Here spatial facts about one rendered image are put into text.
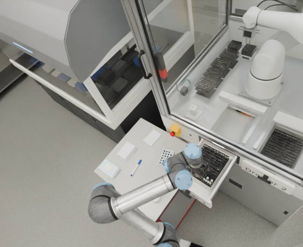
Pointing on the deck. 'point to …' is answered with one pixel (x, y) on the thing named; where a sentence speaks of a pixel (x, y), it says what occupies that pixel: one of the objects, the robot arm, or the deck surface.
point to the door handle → (142, 65)
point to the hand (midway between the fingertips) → (198, 173)
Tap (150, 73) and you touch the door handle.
